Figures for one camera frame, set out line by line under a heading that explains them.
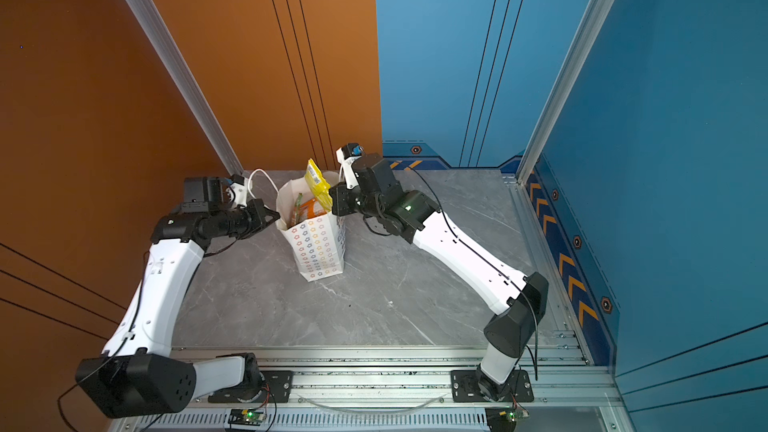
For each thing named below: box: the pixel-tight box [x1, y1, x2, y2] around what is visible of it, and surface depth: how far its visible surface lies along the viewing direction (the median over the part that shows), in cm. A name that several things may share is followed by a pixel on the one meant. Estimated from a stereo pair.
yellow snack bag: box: [304, 158, 333, 211], surface depth 71 cm
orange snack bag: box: [300, 198, 328, 219], surface depth 89 cm
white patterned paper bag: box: [276, 177, 345, 282], surface depth 82 cm
